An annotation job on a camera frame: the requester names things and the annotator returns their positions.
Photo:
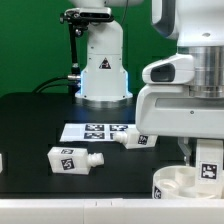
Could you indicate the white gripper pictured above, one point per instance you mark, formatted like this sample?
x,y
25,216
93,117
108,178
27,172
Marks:
x,y
168,110

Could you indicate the white front wall bar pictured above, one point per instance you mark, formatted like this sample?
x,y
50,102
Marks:
x,y
110,211

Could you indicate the white left wall block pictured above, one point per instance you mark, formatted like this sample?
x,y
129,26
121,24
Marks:
x,y
1,163

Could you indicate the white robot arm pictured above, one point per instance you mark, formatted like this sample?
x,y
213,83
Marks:
x,y
197,26

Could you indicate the white marker sheet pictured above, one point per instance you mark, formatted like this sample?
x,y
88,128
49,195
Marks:
x,y
91,132

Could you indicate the black camera on stand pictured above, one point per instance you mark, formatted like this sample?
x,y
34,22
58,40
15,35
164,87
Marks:
x,y
78,20

